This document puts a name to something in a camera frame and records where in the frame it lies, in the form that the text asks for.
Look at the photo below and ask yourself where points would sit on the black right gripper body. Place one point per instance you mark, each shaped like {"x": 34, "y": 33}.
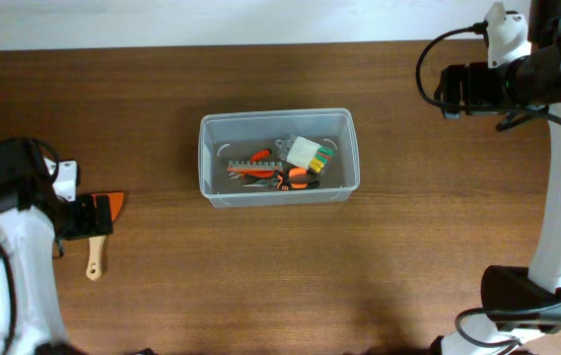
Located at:
{"x": 490, "y": 89}

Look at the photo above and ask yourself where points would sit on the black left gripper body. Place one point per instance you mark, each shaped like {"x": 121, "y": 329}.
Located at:
{"x": 79, "y": 219}

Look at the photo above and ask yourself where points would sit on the orange scraper wooden handle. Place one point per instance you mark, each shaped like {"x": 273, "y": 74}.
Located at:
{"x": 95, "y": 265}

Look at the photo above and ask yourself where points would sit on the orange socket rail strip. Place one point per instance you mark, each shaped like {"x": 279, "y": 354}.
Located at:
{"x": 254, "y": 166}

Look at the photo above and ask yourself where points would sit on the pack of coloured bits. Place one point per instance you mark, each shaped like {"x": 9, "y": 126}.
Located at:
{"x": 304, "y": 153}

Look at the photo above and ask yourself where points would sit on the small red cutting pliers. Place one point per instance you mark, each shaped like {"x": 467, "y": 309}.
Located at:
{"x": 260, "y": 172}

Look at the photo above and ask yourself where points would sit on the orange black needle-nose pliers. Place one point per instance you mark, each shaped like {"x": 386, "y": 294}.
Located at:
{"x": 293, "y": 179}

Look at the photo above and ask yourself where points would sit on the clear plastic container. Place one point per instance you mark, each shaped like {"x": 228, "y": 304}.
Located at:
{"x": 323, "y": 139}

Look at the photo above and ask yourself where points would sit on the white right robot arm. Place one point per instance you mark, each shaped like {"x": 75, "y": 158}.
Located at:
{"x": 520, "y": 81}

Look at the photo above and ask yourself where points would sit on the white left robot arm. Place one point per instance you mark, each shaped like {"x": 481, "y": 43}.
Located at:
{"x": 39, "y": 209}

